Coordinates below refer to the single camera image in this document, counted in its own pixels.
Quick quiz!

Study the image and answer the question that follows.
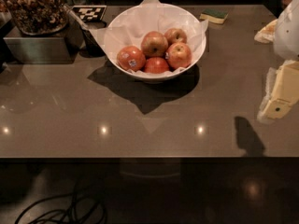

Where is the yellow green sponge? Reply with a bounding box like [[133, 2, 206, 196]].
[[200, 8, 228, 24]]

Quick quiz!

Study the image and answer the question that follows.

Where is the white ceramic bowl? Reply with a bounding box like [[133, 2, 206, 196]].
[[103, 3, 207, 82]]

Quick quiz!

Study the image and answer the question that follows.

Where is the metal box stand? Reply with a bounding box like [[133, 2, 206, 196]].
[[4, 19, 83, 64]]

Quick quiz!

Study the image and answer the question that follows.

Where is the red apple with sticker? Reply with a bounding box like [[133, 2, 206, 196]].
[[117, 46, 146, 71]]

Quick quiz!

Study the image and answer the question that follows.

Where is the white paper bowl liner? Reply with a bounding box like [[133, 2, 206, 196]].
[[88, 0, 209, 78]]

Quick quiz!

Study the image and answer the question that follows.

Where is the central yellow-red apple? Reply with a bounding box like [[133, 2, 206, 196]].
[[141, 31, 168, 57]]

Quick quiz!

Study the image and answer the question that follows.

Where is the black white marker tag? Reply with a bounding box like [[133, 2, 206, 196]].
[[72, 5, 107, 22]]

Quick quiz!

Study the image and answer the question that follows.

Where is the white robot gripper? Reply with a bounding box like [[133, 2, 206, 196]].
[[254, 0, 299, 124]]

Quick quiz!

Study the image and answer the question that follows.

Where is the black floor cable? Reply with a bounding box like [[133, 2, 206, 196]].
[[13, 180, 108, 224]]

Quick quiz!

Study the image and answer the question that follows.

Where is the rear small red apple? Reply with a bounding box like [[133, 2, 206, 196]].
[[164, 28, 187, 45]]

